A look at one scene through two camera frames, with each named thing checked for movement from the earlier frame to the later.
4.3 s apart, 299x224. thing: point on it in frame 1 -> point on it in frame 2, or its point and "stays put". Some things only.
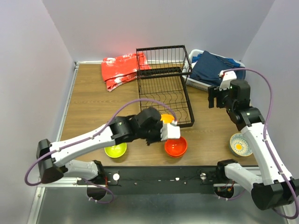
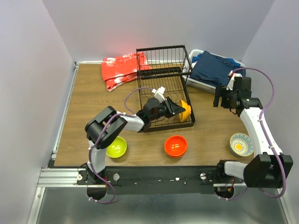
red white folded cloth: (117, 71) stays put
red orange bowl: (175, 148) stays put
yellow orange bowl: (167, 118) -> (185, 115)
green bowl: (116, 150) stays put
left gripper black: (159, 126) -> (174, 108)
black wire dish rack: (161, 83) stays put
